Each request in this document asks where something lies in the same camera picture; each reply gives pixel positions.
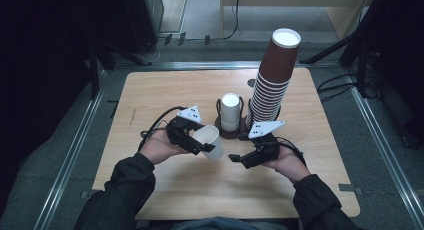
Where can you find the grey round table grommet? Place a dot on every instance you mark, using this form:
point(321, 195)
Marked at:
point(251, 83)

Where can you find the person's left hand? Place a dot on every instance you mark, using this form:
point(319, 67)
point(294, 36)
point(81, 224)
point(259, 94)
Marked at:
point(158, 146)

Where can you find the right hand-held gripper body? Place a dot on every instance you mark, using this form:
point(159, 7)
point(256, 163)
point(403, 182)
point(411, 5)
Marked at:
point(265, 143)

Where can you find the person's grey-blue clothing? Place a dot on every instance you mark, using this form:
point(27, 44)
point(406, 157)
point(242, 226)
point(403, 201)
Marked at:
point(226, 223)

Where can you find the dark wooden cup holder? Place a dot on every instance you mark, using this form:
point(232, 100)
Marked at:
point(230, 134)

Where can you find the black metal stand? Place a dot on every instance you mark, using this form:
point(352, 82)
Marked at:
point(96, 63)

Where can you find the dark cabinet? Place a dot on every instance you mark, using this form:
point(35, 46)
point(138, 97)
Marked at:
point(143, 16)

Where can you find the light wooden furniture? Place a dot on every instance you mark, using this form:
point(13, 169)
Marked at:
point(340, 13)

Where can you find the stack of white paper cups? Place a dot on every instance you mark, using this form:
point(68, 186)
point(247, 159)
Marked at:
point(230, 110)

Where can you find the single white paper cup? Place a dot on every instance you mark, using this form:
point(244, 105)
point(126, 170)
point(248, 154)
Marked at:
point(211, 141)

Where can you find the black tripod stand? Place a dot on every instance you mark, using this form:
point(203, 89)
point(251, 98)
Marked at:
point(363, 40)

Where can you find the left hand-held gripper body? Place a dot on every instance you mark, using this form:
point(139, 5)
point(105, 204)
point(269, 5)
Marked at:
point(181, 126)

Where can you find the metal floor rail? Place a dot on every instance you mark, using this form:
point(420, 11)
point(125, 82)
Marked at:
point(390, 163)
point(70, 156)
point(206, 65)

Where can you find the person's right hand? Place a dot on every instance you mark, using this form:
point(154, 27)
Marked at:
point(288, 165)

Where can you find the stack of brown paper cups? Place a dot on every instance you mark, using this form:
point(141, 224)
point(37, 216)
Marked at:
point(273, 76)

